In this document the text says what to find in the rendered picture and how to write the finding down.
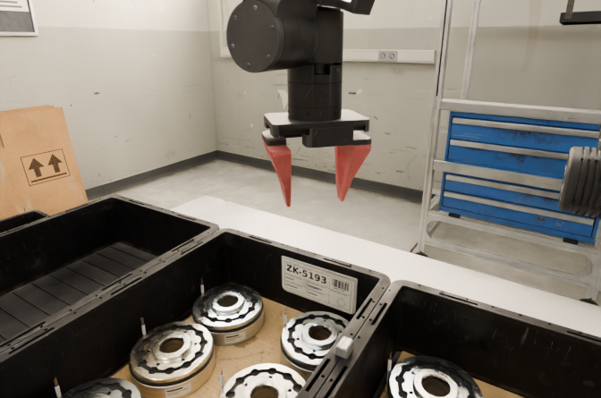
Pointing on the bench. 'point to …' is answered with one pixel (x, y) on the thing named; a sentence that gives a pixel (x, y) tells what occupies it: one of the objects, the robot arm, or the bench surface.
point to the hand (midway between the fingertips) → (314, 195)
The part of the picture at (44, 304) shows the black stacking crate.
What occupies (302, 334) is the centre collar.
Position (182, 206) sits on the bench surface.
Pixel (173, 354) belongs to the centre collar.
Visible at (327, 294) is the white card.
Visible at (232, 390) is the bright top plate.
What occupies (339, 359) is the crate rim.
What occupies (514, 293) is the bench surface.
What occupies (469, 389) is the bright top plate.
